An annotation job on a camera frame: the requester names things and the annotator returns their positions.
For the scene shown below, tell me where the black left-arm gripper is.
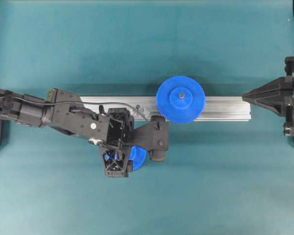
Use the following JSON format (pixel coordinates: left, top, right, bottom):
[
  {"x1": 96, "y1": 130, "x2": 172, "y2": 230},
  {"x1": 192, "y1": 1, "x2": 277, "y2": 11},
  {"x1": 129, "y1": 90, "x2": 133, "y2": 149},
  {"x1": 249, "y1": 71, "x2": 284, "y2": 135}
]
[{"x1": 42, "y1": 89, "x2": 134, "y2": 178}]

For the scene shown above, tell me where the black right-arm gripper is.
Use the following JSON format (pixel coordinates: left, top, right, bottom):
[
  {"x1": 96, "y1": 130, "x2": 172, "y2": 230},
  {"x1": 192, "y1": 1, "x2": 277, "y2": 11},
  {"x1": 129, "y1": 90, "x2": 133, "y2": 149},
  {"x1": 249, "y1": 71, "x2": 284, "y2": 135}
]
[{"x1": 242, "y1": 56, "x2": 294, "y2": 115}]

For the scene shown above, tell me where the small blue plastic gear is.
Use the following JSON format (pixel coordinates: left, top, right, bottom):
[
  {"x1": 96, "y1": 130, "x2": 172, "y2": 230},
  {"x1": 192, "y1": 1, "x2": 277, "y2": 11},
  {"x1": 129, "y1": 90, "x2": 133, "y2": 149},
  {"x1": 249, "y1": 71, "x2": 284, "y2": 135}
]
[{"x1": 103, "y1": 146, "x2": 147, "y2": 172}]

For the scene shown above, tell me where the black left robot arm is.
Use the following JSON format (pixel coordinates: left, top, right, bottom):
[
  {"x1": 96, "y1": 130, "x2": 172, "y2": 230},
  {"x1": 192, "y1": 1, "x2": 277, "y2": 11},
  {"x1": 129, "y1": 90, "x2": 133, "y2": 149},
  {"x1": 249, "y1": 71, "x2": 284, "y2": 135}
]
[{"x1": 0, "y1": 89, "x2": 134, "y2": 177}]

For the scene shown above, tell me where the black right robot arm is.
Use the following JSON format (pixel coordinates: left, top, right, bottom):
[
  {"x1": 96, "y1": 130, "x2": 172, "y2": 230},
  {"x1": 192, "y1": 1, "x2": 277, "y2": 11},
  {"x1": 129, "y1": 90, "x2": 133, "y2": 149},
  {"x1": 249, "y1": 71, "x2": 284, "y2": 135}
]
[{"x1": 242, "y1": 57, "x2": 294, "y2": 141}]

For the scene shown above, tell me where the large blue plastic gear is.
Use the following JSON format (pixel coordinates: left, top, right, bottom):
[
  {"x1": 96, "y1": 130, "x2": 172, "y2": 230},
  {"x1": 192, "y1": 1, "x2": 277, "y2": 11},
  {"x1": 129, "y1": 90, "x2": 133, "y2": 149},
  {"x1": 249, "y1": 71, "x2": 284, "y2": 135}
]
[{"x1": 155, "y1": 76, "x2": 206, "y2": 124}]

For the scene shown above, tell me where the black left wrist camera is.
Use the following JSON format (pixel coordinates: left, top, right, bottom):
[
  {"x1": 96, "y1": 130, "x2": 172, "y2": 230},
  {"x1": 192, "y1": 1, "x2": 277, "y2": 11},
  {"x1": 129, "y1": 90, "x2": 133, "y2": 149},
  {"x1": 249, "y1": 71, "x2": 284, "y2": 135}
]
[{"x1": 129, "y1": 115, "x2": 169, "y2": 162}]

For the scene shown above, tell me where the black camera cable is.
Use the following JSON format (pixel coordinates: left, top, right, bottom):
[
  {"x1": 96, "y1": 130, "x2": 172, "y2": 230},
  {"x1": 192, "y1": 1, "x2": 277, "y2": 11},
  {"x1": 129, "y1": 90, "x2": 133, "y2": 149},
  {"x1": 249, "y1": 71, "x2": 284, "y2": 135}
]
[{"x1": 4, "y1": 94, "x2": 162, "y2": 129}]

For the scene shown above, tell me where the free steel shaft with bracket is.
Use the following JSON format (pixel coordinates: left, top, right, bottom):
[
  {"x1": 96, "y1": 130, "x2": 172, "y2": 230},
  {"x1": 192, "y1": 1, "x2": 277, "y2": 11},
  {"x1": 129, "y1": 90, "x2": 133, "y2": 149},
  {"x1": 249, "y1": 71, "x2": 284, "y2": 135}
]
[{"x1": 136, "y1": 105, "x2": 150, "y2": 118}]

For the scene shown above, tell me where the silver aluminium extrusion rail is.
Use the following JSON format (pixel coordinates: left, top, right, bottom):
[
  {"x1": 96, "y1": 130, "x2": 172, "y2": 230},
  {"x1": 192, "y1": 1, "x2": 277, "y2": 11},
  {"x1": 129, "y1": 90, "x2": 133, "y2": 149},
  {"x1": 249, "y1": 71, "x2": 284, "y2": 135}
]
[{"x1": 80, "y1": 96, "x2": 251, "y2": 121}]

